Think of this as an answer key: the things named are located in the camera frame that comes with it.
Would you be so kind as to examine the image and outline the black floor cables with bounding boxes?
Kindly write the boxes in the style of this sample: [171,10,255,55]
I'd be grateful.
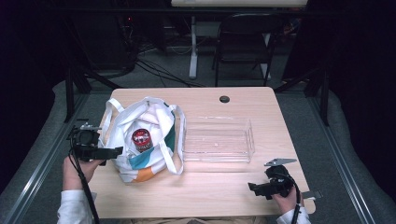
[133,57,207,89]

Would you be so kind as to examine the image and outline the grey flat metal piece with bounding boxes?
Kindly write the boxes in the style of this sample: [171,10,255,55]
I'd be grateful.
[301,189,324,201]

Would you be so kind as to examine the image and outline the red lidded can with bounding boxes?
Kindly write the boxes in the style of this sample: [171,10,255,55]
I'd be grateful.
[131,128,154,154]

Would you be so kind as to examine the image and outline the black folding chair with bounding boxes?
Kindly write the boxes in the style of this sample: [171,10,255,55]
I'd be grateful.
[211,12,287,89]

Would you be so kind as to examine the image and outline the black metal stand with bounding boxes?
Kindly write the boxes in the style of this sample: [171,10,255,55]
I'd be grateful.
[63,59,123,124]
[273,60,332,128]

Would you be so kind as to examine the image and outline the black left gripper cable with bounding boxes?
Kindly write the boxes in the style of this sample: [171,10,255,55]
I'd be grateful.
[67,133,101,224]

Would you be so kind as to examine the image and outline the white tote bag colour patches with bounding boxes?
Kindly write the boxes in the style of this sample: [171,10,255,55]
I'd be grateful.
[98,95,188,185]

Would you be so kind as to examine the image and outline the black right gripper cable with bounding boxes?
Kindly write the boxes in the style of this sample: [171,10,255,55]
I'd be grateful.
[271,172,304,224]

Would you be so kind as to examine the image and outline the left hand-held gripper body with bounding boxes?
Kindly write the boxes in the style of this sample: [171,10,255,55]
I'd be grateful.
[67,119,108,163]

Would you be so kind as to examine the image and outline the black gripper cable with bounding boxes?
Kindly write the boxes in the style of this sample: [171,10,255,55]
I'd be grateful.
[67,133,101,224]
[271,172,304,224]

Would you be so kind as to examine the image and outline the person's left hand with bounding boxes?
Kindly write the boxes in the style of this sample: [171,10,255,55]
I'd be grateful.
[62,155,106,191]

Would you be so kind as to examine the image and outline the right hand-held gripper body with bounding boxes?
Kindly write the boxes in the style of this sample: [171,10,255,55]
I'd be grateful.
[263,158,299,199]

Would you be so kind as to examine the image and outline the person's right hand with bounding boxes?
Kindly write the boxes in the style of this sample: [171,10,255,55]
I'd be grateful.
[271,185,304,217]

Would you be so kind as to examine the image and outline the clear plastic tray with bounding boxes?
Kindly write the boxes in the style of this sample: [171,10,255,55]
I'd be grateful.
[181,116,257,164]

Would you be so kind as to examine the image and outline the aluminium floor rail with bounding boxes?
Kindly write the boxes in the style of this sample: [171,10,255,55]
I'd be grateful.
[0,92,92,224]
[305,91,378,224]

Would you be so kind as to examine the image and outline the white desk with white leg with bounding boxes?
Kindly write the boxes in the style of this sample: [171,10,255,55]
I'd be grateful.
[170,0,310,80]

